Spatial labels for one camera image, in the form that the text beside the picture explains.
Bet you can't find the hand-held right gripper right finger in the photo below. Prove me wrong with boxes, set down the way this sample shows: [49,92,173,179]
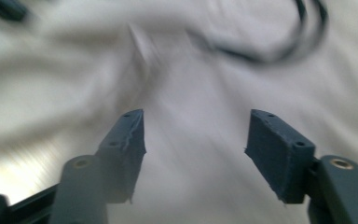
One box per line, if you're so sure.
[244,108,316,204]

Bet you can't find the left hand-held gripper cable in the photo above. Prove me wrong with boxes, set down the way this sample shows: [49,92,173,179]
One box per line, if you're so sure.
[213,0,329,64]

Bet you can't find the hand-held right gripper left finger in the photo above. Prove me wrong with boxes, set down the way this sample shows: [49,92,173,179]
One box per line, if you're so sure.
[94,108,147,204]

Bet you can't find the beige pants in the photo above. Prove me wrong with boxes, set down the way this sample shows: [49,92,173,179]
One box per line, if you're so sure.
[0,0,358,224]

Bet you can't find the dark blurred object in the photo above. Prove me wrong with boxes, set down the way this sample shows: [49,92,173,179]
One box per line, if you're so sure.
[0,0,29,22]

